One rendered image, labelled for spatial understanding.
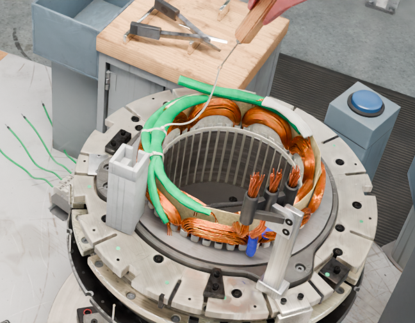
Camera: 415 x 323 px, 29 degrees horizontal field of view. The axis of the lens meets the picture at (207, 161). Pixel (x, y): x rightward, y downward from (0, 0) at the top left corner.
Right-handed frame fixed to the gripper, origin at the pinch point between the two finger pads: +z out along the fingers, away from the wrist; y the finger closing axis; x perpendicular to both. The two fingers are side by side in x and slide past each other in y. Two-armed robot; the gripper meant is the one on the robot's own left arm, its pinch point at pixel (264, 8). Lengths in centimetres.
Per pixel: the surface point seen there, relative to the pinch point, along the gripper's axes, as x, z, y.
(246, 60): 24.1, 25.7, -3.2
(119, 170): -11.6, 15.3, 1.1
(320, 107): 153, 125, 1
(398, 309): 18.7, 31.4, 33.3
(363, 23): 209, 126, -13
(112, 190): -11.5, 18.3, 1.7
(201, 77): 17.2, 27.0, -4.9
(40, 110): 23, 65, -25
